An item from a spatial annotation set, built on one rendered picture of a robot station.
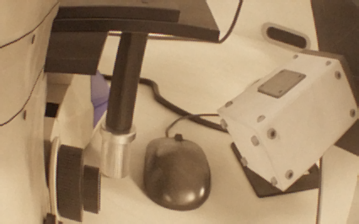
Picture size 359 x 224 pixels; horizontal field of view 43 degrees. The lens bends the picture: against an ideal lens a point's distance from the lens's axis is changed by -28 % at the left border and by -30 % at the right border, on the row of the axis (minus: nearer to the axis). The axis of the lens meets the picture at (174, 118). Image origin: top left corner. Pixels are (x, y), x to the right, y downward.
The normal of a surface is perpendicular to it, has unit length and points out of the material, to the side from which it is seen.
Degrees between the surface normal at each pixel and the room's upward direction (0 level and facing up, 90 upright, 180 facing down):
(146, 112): 0
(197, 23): 0
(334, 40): 98
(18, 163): 90
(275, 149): 69
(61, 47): 0
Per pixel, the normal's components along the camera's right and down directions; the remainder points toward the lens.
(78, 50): 0.16, -0.88
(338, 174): 0.19, 0.13
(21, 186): 0.92, 0.30
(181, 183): 0.14, -0.37
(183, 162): 0.14, -0.71
